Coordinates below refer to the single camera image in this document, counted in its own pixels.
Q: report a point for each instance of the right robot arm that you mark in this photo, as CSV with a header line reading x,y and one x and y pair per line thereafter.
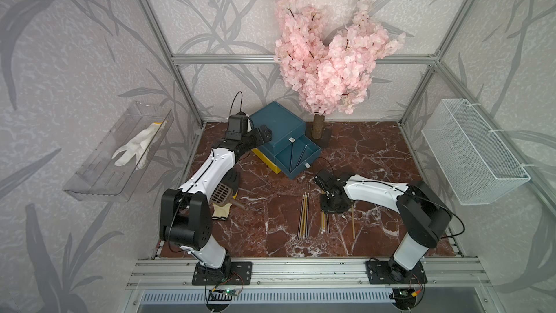
x,y
423,214

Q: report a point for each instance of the white wire mesh basket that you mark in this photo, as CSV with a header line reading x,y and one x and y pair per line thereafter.
x,y
475,161

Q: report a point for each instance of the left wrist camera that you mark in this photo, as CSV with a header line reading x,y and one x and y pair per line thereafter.
x,y
238,125

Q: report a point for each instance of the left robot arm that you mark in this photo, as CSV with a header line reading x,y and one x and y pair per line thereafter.
x,y
185,217

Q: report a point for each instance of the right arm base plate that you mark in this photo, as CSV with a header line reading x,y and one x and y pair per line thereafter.
x,y
388,272

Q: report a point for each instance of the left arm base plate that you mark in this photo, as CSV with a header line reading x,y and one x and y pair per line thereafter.
x,y
231,273

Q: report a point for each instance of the clear acrylic wall tray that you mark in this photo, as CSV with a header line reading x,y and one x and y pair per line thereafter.
x,y
98,179

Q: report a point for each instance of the white glove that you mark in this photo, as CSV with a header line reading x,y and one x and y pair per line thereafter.
x,y
137,147

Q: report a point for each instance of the left circuit board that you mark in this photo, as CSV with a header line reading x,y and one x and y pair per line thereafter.
x,y
223,294

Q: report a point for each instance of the pink blossom artificial tree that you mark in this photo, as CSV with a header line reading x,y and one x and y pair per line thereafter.
x,y
335,76

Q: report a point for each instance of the teal drawer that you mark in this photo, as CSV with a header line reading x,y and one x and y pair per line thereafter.
x,y
305,153

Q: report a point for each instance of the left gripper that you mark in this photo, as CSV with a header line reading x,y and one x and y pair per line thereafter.
x,y
257,134

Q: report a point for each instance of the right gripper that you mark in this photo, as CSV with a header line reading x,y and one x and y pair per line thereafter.
x,y
339,210

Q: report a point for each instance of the aluminium front rail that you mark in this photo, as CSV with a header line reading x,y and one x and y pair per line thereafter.
x,y
307,273

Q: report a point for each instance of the right circuit board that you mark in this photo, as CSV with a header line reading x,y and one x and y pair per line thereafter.
x,y
405,294

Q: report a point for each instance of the brown slotted spatula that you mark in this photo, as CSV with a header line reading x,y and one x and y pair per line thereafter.
x,y
223,195

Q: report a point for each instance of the circuit board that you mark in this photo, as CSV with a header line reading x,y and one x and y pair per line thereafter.
x,y
223,294
405,294

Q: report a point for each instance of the dark grey pencil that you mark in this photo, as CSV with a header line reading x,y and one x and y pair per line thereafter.
x,y
292,140

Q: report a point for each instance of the teal yellow drawer box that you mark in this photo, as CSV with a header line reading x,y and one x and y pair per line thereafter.
x,y
283,124

